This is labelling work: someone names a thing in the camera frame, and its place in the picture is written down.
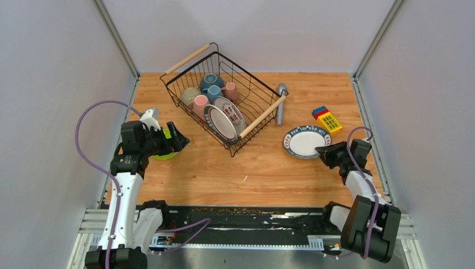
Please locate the pink cup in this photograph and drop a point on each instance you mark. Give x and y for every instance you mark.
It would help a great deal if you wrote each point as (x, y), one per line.
(199, 104)

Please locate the dark blue ceramic bowl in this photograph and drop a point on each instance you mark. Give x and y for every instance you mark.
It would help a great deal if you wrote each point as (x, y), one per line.
(211, 79)

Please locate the white plate green lettered rim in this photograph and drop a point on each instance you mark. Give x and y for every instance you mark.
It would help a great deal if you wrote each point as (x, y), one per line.
(301, 142)

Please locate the white plate dark striped rim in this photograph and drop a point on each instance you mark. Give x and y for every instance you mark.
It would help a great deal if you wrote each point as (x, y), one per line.
(220, 124)

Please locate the colourful toy brick block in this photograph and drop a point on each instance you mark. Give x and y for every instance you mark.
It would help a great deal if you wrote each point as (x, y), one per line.
(327, 120)

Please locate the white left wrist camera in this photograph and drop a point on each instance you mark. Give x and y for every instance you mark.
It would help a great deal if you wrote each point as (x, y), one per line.
(149, 118)

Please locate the black wire dish rack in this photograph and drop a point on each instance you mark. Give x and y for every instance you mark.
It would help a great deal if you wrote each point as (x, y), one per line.
(258, 102)

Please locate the small mauve cup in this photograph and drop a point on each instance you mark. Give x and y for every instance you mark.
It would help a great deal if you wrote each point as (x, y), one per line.
(231, 92)

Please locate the grey cylindrical handle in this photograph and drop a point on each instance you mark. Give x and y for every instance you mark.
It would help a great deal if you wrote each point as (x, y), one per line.
(281, 104)

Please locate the lime green plate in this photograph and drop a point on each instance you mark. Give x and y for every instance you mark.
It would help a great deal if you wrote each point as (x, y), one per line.
(168, 156)

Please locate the beige ceramic bowl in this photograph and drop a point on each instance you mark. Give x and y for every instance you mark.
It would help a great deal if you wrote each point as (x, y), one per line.
(188, 96)

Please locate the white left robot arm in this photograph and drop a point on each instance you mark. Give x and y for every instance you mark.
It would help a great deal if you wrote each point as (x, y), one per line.
(124, 241)

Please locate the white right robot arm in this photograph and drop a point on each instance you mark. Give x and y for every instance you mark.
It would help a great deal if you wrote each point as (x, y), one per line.
(370, 226)

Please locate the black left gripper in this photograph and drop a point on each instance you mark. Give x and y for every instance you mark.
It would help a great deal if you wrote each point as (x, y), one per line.
(178, 140)

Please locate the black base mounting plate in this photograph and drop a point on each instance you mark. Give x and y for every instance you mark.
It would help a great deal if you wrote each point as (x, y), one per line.
(232, 226)

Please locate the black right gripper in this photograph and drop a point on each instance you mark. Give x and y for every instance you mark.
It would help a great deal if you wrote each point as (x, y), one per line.
(326, 152)

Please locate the light blue mug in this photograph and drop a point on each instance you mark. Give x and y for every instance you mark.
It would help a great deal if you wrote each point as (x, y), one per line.
(212, 93)

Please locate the white plate red characters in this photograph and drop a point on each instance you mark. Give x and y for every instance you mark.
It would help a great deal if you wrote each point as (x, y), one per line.
(232, 112)

